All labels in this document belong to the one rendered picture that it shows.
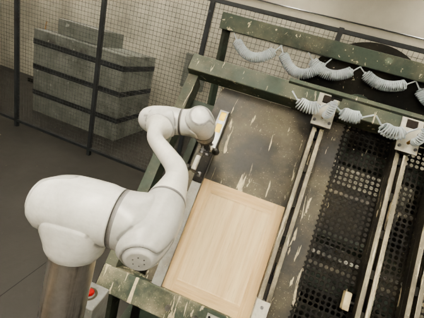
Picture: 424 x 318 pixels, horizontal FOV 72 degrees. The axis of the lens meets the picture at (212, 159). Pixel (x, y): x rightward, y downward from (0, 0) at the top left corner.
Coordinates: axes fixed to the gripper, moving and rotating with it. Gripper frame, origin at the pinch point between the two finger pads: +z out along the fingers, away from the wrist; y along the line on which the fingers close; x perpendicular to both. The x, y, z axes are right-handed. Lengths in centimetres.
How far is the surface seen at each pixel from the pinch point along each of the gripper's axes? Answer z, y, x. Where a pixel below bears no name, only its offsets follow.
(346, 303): 11, 44, 82
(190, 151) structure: 20.5, 0.2, -13.0
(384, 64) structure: 25, -90, 75
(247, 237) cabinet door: 13.5, 33.0, 31.8
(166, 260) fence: 11, 57, -1
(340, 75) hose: 35, -82, 55
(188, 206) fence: 11.3, 29.3, -0.7
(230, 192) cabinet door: 13.4, 15.1, 16.4
